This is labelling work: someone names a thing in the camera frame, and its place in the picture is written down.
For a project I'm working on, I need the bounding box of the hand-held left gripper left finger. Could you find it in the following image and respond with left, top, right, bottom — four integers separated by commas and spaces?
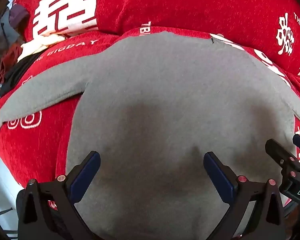
16, 151, 102, 240

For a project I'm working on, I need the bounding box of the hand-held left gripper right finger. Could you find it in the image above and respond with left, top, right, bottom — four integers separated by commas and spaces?
203, 151, 287, 240

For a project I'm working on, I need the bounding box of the grey long-sleeved garment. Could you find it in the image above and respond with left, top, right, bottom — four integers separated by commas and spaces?
0, 31, 300, 240

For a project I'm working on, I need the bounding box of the white sheet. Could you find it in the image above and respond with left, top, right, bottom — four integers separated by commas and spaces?
0, 151, 25, 234

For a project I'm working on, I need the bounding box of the black cloth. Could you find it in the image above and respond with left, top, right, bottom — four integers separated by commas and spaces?
0, 52, 40, 98

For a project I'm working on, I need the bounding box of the cream cloth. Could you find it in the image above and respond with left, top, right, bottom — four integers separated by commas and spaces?
17, 34, 65, 62

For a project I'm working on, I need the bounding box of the dark red cloth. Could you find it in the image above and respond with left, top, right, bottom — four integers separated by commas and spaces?
0, 42, 23, 84

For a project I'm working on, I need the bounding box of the red printed blanket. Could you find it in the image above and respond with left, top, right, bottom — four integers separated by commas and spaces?
0, 0, 300, 238

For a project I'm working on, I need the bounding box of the purple grey cloth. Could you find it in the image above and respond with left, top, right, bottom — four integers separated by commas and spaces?
7, 4, 30, 29

